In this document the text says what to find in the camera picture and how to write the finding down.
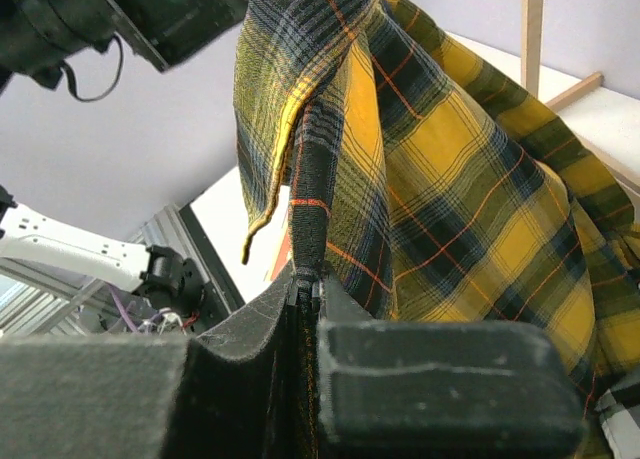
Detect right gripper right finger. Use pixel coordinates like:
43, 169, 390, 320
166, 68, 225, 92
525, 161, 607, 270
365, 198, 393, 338
313, 275, 585, 458

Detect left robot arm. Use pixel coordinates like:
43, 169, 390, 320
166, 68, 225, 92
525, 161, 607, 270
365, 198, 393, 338
1, 0, 248, 333

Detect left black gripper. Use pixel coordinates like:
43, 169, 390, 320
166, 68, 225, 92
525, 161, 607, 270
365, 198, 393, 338
1, 0, 249, 103

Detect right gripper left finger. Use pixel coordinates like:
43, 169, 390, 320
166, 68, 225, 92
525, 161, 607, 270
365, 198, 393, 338
1, 269, 297, 458

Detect pink plastic basket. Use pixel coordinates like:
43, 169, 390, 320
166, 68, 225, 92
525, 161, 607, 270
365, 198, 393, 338
268, 227, 291, 281

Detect black white checkered shirt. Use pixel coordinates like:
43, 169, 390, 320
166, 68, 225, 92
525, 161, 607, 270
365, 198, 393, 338
596, 368, 640, 459

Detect yellow plaid shirt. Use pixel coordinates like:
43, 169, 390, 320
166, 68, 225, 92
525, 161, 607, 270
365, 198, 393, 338
233, 0, 639, 458

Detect wooden clothes rack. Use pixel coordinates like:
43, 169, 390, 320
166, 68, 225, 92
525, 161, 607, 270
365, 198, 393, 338
519, 0, 640, 190

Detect loose cables under table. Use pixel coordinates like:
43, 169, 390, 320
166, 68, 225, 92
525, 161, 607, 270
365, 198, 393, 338
107, 283, 201, 335

